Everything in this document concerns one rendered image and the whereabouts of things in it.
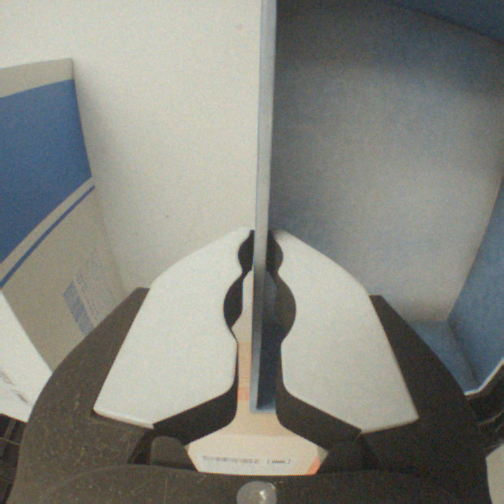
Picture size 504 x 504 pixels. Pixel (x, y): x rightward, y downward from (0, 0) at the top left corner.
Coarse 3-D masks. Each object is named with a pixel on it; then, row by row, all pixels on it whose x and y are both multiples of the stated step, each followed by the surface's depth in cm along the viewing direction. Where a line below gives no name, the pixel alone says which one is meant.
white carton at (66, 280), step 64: (64, 64) 12; (0, 128) 9; (64, 128) 13; (0, 192) 9; (64, 192) 13; (0, 256) 9; (64, 256) 14; (0, 320) 10; (64, 320) 13; (0, 384) 13
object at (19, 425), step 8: (8, 416) 35; (16, 424) 34; (24, 424) 34; (8, 432) 33; (16, 432) 33; (8, 440) 31; (16, 440) 32; (0, 448) 30; (8, 448) 30; (16, 448) 30; (0, 456) 29; (8, 456) 29; (16, 456) 29; (0, 464) 27; (8, 464) 27; (16, 464) 28; (0, 472) 26; (8, 472) 26
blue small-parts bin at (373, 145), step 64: (320, 0) 11; (384, 0) 10; (448, 0) 7; (320, 64) 13; (384, 64) 12; (448, 64) 12; (320, 128) 14; (384, 128) 14; (448, 128) 14; (256, 192) 9; (320, 192) 16; (384, 192) 16; (448, 192) 15; (256, 256) 10; (384, 256) 18; (448, 256) 18; (256, 320) 12; (448, 320) 21; (256, 384) 14
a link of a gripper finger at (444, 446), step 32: (384, 320) 7; (416, 352) 7; (416, 384) 6; (448, 384) 6; (448, 416) 5; (384, 448) 5; (416, 448) 5; (448, 448) 4; (480, 448) 4; (448, 480) 4; (480, 480) 4
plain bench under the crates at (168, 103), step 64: (0, 0) 10; (64, 0) 11; (128, 0) 11; (192, 0) 11; (256, 0) 11; (0, 64) 12; (128, 64) 13; (192, 64) 13; (256, 64) 13; (128, 128) 15; (192, 128) 15; (256, 128) 15; (128, 192) 17; (192, 192) 17; (128, 256) 19
